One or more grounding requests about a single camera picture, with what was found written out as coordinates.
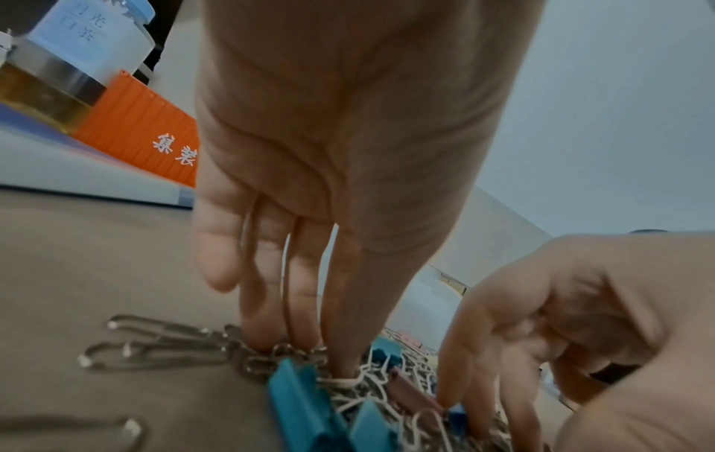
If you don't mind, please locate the person's right hand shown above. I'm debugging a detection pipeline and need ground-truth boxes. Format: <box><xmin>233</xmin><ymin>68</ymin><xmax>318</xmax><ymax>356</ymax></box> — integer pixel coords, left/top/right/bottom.
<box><xmin>435</xmin><ymin>233</ymin><xmax>715</xmax><ymax>452</ymax></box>

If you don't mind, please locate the person's left hand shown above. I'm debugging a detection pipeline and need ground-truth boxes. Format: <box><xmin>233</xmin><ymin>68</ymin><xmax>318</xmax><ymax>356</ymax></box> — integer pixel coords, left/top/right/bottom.
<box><xmin>189</xmin><ymin>0</ymin><xmax>546</xmax><ymax>381</ymax></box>

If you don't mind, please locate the pile of silver paper clips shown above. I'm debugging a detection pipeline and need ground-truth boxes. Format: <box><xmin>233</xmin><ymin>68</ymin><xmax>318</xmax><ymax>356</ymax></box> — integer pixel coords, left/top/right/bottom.
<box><xmin>0</xmin><ymin>313</ymin><xmax>560</xmax><ymax>452</ymax></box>

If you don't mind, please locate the group of coloured binder clips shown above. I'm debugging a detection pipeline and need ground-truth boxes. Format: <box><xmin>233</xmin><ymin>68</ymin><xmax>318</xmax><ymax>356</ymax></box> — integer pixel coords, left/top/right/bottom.
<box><xmin>266</xmin><ymin>335</ymin><xmax>470</xmax><ymax>452</ymax></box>

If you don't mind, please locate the orange ribbed box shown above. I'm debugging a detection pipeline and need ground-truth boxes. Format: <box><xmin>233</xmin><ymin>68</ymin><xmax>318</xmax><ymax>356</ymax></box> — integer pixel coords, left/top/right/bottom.
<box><xmin>72</xmin><ymin>69</ymin><xmax>200</xmax><ymax>188</ymax></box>

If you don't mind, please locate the blue document folder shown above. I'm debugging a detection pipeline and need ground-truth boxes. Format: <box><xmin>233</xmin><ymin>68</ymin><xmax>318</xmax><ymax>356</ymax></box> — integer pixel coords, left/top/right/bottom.
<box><xmin>0</xmin><ymin>103</ymin><xmax>197</xmax><ymax>209</ymax></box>

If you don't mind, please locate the tea bottle with blue cap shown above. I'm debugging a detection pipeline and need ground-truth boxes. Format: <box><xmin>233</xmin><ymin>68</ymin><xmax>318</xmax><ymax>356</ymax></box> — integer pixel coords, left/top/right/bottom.
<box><xmin>0</xmin><ymin>0</ymin><xmax>156</xmax><ymax>136</ymax></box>

